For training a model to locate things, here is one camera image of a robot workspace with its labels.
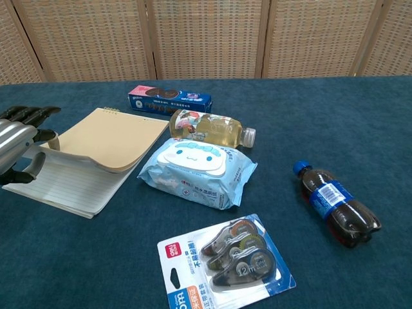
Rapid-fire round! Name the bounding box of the woven bamboo folding screen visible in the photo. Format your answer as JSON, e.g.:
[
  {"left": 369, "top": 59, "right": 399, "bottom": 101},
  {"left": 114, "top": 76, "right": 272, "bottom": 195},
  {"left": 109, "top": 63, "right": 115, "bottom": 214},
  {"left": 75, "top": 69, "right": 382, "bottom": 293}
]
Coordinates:
[{"left": 0, "top": 0, "right": 412, "bottom": 86}]

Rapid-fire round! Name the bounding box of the correction tape blister pack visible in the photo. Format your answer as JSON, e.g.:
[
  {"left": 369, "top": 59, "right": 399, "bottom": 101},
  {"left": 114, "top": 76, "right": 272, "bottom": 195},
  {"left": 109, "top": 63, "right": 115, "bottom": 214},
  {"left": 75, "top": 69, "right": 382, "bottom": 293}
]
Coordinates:
[{"left": 156, "top": 213, "right": 297, "bottom": 309}]

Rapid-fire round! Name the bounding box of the teal carpet table cover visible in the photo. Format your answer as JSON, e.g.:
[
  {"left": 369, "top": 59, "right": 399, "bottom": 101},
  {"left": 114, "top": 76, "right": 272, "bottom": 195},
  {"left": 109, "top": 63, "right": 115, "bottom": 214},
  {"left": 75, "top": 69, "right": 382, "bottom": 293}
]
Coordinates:
[{"left": 0, "top": 75, "right": 412, "bottom": 309}]

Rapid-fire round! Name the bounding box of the yellow tea plastic bottle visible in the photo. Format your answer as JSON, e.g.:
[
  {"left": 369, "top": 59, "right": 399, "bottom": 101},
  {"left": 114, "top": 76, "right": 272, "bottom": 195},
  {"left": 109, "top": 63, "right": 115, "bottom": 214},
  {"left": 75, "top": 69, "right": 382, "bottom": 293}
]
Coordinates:
[{"left": 169, "top": 109, "right": 257, "bottom": 149}]

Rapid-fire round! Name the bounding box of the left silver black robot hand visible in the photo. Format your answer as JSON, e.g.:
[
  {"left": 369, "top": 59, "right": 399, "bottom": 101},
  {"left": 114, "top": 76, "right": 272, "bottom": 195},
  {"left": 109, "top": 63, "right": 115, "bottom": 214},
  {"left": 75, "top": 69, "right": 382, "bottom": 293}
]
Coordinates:
[{"left": 0, "top": 106, "right": 62, "bottom": 186}]

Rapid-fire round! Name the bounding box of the blue Oreo cookie box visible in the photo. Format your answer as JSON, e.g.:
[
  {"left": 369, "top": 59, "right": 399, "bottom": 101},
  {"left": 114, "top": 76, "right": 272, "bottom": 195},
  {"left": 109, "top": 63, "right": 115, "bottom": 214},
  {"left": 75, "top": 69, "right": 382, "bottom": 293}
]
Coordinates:
[{"left": 127, "top": 84, "right": 213, "bottom": 116}]

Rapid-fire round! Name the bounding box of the light blue wet wipes pack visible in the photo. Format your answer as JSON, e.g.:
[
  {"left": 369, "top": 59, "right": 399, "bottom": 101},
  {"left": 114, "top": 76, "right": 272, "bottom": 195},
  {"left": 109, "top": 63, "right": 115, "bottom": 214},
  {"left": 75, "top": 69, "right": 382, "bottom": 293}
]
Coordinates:
[{"left": 136, "top": 137, "right": 258, "bottom": 211}]

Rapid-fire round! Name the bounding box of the kraft cover lined notebook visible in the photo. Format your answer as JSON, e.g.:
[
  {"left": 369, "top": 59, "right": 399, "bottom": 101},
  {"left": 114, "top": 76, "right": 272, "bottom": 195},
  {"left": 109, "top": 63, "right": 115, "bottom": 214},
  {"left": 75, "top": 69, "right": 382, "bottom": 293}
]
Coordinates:
[{"left": 1, "top": 107, "right": 171, "bottom": 220}]

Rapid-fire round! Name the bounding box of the small cola bottle blue cap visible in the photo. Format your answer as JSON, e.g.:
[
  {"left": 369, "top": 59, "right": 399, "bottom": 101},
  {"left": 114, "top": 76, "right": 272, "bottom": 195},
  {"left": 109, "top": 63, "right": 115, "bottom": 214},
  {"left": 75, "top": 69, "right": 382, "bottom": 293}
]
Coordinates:
[{"left": 292, "top": 160, "right": 383, "bottom": 248}]

